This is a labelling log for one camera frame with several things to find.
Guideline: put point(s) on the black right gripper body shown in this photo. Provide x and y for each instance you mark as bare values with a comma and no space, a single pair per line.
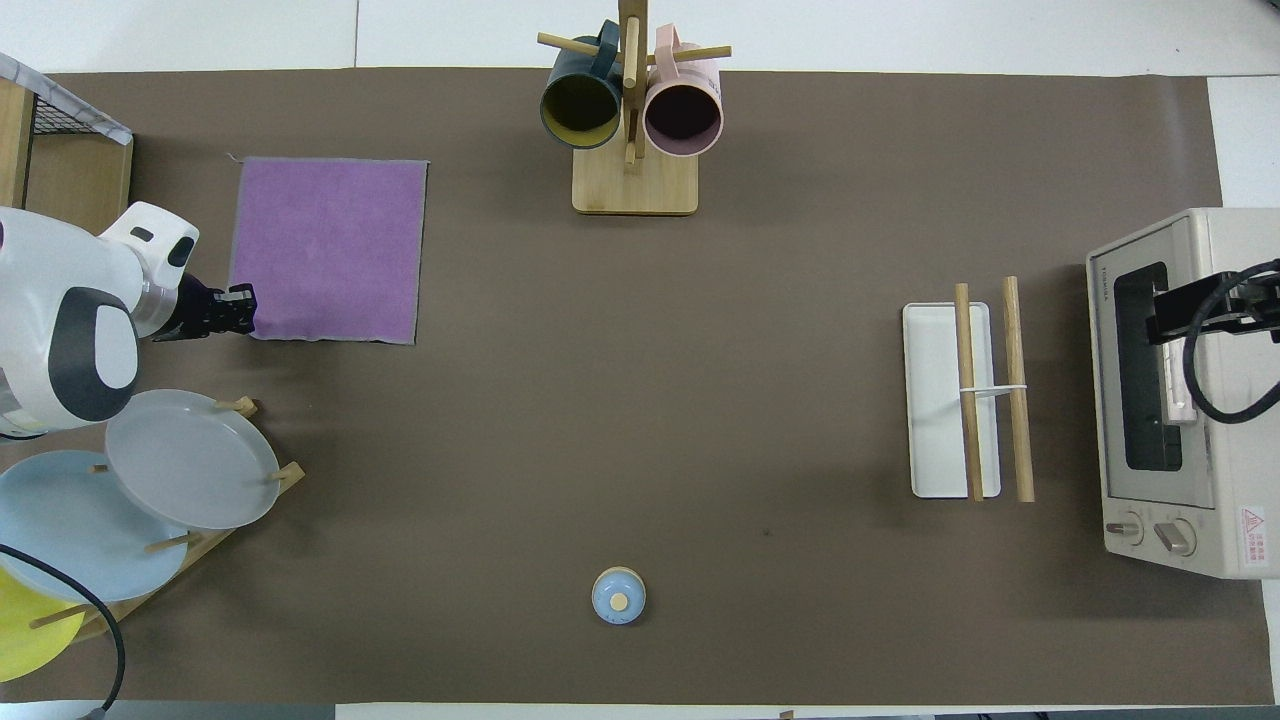
1255,300

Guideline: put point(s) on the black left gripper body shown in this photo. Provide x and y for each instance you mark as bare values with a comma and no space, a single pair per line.
200,312

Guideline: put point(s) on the purple and grey towel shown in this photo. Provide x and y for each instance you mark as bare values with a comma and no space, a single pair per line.
330,250

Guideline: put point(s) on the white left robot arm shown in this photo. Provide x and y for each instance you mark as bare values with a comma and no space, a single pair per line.
50,300

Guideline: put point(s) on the wooden plate rack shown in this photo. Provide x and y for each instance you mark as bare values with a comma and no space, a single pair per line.
215,545

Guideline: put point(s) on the white towel rack wooden rods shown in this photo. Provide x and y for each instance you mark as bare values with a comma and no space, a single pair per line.
935,400

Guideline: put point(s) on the grey plate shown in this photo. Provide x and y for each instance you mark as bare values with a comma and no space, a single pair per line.
190,460

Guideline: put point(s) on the wooden shelf box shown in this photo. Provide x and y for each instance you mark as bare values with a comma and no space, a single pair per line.
80,185

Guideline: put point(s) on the beige toaster oven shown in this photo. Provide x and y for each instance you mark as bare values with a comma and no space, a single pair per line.
1240,480

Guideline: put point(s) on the light blue plate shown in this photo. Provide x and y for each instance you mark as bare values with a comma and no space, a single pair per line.
70,530

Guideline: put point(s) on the white patterned paper sheet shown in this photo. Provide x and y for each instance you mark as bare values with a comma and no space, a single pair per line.
60,100

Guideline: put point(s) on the yellow plate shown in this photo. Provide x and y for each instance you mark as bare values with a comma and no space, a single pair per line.
25,640

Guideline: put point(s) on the dark blue mug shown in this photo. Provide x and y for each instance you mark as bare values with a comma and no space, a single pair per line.
570,70

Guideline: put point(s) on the wooden mug tree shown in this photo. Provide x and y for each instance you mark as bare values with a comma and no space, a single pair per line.
635,190

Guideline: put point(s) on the brown table mat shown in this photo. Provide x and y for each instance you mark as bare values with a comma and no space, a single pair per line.
650,400

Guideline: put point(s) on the small blue round bell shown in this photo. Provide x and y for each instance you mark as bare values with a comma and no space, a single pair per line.
618,600

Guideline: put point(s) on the pink mug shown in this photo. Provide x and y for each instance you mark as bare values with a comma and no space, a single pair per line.
685,75

